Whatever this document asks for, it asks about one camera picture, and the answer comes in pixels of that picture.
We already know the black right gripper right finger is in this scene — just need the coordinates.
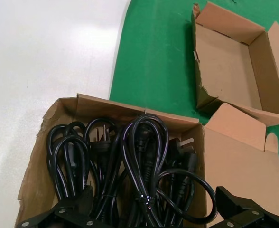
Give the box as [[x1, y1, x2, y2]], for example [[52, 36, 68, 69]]
[[210, 186, 279, 228]]

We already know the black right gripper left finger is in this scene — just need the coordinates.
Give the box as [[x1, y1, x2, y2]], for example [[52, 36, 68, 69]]
[[16, 185, 100, 228]]

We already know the cardboard box with open lid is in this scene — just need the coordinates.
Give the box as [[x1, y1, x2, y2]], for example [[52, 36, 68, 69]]
[[17, 93, 279, 228]]

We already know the cardboard box with torn rim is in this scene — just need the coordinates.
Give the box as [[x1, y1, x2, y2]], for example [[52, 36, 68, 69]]
[[191, 1, 279, 126]]

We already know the green table cloth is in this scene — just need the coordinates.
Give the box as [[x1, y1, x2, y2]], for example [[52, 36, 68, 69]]
[[108, 0, 279, 209]]

